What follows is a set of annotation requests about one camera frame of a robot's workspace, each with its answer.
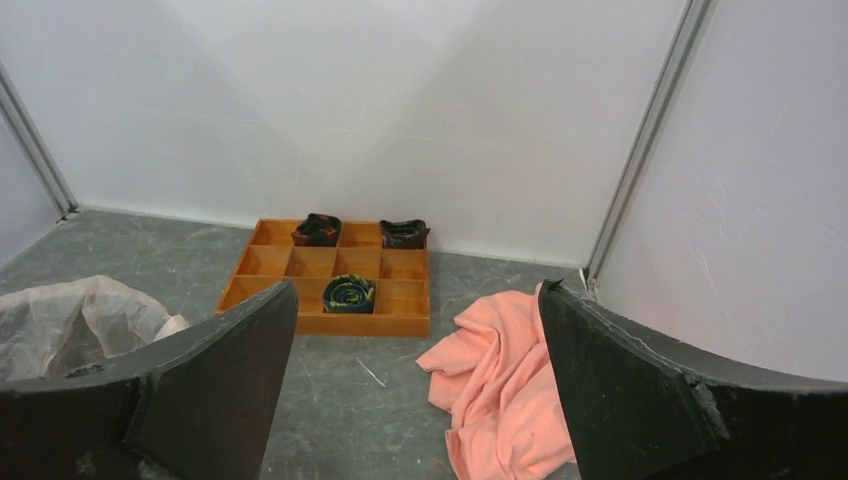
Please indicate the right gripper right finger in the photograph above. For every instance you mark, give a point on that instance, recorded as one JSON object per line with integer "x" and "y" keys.
{"x": 639, "y": 404}

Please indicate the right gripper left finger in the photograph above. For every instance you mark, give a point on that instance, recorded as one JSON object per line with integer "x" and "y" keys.
{"x": 198, "y": 404}

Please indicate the pink translucent trash bag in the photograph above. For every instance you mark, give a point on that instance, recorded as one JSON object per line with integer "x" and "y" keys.
{"x": 52, "y": 330}

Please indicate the salmon pink cloth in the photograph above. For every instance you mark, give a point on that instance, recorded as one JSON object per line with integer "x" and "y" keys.
{"x": 494, "y": 377}

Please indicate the black bag roll front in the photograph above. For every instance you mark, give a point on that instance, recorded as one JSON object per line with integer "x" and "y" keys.
{"x": 349, "y": 294}

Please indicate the black bag roll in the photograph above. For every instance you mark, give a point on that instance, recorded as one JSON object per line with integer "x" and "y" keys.
{"x": 317, "y": 230}
{"x": 349, "y": 294}
{"x": 406, "y": 235}

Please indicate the black bag roll left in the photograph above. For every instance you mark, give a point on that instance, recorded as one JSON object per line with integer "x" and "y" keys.
{"x": 317, "y": 230}

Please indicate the orange compartment tray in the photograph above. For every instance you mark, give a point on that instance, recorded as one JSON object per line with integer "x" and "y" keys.
{"x": 400, "y": 276}

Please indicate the black bag roll right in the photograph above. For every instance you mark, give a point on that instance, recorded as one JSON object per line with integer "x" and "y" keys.
{"x": 406, "y": 235}

